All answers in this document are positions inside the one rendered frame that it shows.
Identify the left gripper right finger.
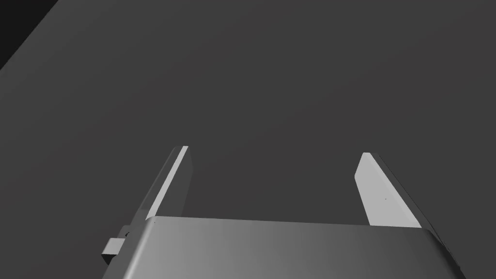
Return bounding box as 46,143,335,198
354,152,436,233

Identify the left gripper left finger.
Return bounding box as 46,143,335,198
130,145,194,226

